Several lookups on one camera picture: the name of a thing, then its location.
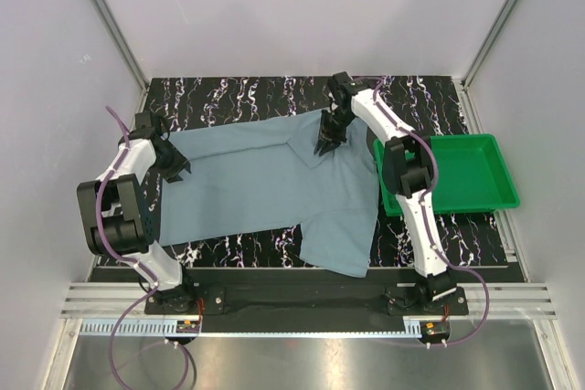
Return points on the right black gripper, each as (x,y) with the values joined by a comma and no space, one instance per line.
(327,134)

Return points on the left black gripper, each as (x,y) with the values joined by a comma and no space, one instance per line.
(179,163)

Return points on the blue-grey t shirt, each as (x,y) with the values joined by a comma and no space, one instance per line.
(262,175)

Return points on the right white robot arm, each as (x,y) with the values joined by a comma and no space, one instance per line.
(409,171)

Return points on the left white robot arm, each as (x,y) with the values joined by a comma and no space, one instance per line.
(116,219)

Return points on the green plastic tray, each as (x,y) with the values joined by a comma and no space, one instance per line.
(474,177)

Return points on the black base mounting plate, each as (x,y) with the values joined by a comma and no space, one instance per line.
(398,292)

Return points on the aluminium cross rail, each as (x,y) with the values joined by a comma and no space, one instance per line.
(108,300)

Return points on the grey slotted cable duct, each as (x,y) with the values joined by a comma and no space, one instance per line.
(216,327)

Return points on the left aluminium frame post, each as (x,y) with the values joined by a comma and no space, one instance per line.
(105,13)

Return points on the aluminium frame post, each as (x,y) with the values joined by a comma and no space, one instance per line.
(498,26)
(105,13)

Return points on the right aluminium frame post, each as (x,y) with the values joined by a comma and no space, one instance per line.
(498,26)

